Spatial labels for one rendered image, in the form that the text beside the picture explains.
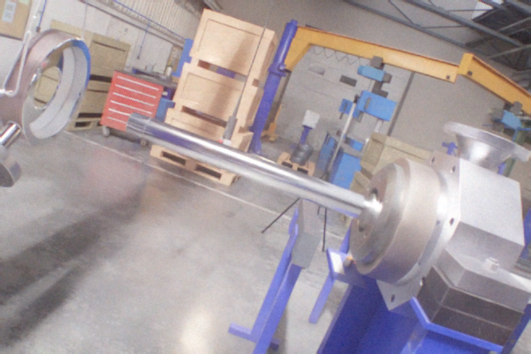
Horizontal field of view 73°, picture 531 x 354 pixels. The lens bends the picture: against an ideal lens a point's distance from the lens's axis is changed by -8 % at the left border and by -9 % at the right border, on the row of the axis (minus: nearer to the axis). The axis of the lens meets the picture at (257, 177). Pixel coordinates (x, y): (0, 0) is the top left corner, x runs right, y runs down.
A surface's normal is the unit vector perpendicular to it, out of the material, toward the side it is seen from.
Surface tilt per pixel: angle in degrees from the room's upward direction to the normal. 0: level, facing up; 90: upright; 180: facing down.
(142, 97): 90
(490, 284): 90
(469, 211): 45
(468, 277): 90
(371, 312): 90
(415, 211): 67
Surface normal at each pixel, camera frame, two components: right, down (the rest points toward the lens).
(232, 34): -0.12, 0.18
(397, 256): -0.19, 0.43
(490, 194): 0.16, -0.52
